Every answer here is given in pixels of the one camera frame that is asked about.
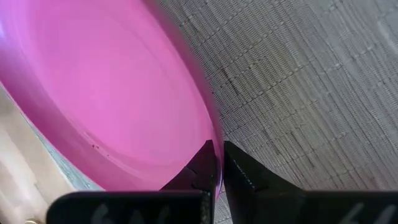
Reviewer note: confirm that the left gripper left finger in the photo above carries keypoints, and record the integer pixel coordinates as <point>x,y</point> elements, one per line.
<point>140,208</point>

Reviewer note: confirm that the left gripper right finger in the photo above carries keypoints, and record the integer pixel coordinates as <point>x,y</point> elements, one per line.
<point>280,208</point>

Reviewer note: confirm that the grey woven placemat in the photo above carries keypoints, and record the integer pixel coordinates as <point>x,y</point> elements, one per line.
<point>311,93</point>

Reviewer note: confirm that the pink plate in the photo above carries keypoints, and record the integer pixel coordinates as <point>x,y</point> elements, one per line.
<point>109,87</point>

